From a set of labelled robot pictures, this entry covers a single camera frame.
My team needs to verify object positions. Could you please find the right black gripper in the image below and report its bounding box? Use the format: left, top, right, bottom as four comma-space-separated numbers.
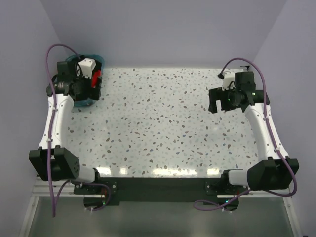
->
208, 86, 240, 114

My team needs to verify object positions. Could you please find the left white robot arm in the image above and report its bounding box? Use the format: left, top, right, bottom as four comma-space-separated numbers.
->
29, 57, 102, 194

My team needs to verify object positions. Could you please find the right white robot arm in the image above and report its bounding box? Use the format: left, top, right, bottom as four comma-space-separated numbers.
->
208, 72, 299, 194

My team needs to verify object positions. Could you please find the teal plastic basket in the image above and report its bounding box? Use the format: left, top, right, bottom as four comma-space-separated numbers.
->
65, 54, 104, 107

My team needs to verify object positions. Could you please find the red t shirt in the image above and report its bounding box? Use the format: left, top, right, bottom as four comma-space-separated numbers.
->
91, 70, 102, 88

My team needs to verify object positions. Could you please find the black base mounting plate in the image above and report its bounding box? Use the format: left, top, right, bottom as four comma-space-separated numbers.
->
74, 177, 246, 207

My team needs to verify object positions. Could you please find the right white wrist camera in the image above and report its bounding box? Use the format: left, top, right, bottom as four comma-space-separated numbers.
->
217, 71, 235, 91

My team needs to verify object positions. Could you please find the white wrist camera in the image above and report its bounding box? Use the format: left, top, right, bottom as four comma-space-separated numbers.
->
78, 58, 96, 78
217, 71, 235, 91

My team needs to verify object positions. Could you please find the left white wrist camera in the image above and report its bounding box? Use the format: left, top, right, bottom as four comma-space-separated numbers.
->
78, 58, 96, 78

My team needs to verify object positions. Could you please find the aluminium frame rail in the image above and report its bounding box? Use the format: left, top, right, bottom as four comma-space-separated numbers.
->
18, 172, 77, 237

